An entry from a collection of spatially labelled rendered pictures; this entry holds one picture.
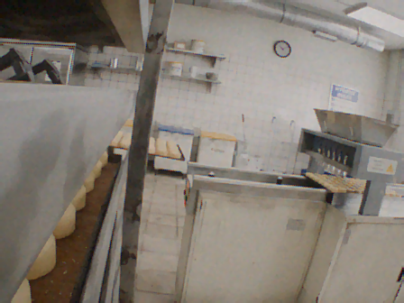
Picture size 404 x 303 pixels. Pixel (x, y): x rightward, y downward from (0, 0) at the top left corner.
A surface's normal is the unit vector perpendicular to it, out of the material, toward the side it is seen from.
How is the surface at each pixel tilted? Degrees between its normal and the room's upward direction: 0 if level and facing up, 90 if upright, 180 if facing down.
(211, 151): 92
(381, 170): 90
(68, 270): 0
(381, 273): 90
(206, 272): 90
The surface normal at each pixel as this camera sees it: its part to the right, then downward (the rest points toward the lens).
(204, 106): 0.08, 0.17
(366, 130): 0.07, 0.50
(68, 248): 0.16, -0.97
